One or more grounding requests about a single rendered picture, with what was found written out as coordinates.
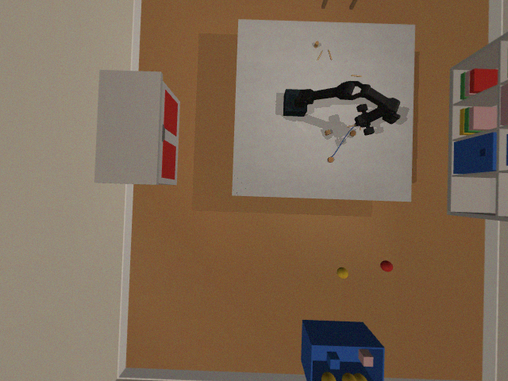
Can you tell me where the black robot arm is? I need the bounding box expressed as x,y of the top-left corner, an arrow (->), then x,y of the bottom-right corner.
294,81 -> 401,127

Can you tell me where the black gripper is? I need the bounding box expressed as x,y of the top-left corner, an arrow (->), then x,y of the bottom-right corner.
356,104 -> 377,136

